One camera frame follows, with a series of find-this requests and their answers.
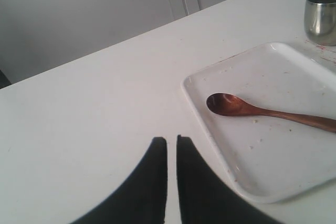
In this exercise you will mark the white rectangular plastic tray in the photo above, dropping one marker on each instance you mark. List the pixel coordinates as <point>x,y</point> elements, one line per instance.
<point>268,159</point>

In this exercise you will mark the brown wooden spoon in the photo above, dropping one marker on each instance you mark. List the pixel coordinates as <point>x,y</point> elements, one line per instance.
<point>229,105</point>

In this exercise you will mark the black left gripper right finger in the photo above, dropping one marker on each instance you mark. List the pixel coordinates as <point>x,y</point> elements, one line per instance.
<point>203,197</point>

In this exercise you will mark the white cabinet doors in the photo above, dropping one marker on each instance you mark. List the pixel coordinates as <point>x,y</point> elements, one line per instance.
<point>38,35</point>

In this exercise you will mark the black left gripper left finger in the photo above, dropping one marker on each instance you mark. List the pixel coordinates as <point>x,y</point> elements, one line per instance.
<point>141,198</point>

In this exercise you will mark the steel cup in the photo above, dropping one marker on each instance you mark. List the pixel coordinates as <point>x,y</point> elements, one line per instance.
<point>319,21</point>

